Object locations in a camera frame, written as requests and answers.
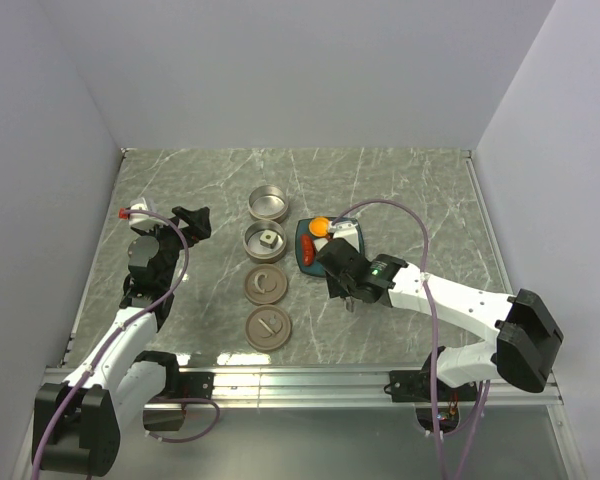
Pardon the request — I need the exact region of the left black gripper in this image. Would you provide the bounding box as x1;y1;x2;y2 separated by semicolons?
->
136;206;210;287

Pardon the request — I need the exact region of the red sausage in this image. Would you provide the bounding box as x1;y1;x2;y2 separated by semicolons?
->
300;234;315;267

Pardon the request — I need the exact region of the white tofu cube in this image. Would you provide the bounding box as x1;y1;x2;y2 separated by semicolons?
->
259;230;279;249

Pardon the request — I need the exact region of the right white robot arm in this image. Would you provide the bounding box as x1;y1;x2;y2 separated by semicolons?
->
316;239;564;400

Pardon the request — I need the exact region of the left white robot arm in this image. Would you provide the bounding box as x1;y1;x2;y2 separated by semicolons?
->
31;199;212;478

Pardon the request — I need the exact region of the orange half fruit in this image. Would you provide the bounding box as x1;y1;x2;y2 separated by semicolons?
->
308;217;331;238

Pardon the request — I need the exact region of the near metal round container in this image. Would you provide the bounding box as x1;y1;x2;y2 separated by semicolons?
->
243;220;288;264

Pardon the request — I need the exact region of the metal round container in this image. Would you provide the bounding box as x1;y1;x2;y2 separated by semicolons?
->
248;184;289;223
243;220;288;264

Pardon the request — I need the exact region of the teal square plate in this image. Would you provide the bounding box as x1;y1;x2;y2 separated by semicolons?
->
294;218;365;278

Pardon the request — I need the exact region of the far metal round container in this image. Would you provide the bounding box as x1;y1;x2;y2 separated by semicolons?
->
248;184;289;223

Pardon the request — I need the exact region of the brown lid with curl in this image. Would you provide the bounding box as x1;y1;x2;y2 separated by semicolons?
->
243;264;288;305

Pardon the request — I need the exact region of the brown lid with bar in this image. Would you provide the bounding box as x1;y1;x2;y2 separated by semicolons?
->
245;305;292;352

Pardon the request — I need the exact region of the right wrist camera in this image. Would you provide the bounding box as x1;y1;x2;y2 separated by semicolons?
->
328;219;361;252

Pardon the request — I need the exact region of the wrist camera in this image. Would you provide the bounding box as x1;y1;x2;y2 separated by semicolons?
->
118;197;155;231
328;219;361;252

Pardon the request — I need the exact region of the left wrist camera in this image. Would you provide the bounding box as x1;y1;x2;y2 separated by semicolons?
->
118;197;155;231

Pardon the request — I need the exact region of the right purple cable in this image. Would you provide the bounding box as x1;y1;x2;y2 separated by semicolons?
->
332;199;492;480

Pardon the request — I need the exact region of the purple cable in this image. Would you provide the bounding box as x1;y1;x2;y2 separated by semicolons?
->
332;199;492;480
29;207;221;480

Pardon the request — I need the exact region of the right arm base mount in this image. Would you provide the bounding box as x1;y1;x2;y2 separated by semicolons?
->
384;370;478;403

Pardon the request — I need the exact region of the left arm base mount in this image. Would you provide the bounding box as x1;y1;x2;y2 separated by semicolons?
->
142;371;215;432

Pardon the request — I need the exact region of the aluminium front rail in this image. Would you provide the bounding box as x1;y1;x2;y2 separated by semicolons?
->
44;363;564;409

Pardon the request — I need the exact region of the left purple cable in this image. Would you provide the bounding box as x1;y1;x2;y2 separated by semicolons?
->
29;207;221;480

